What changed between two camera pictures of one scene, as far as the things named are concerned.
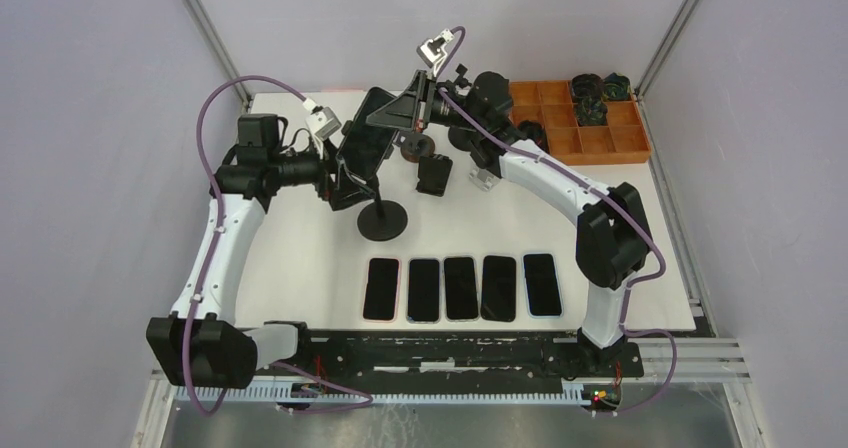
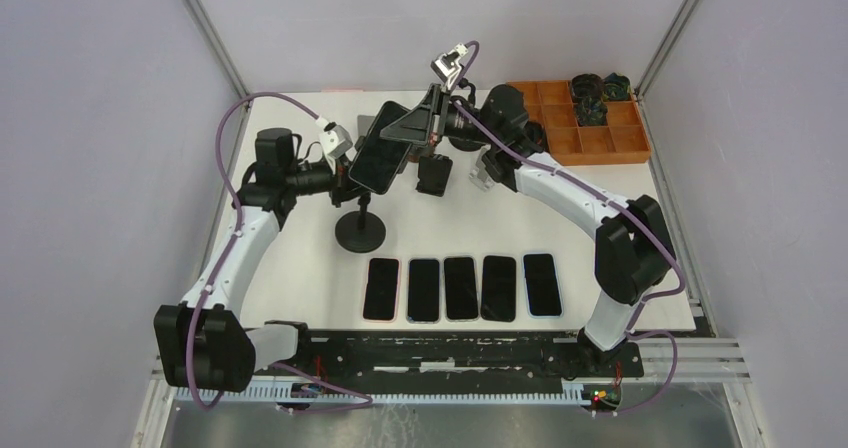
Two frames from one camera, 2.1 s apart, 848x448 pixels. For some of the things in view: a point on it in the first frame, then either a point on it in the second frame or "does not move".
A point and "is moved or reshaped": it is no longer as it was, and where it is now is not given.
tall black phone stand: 384,220 → 360,231
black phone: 542,286 does not move
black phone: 461,296 does not move
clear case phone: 423,295 does not move
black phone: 366,144 is moved or reshaped
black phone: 499,288 does not move
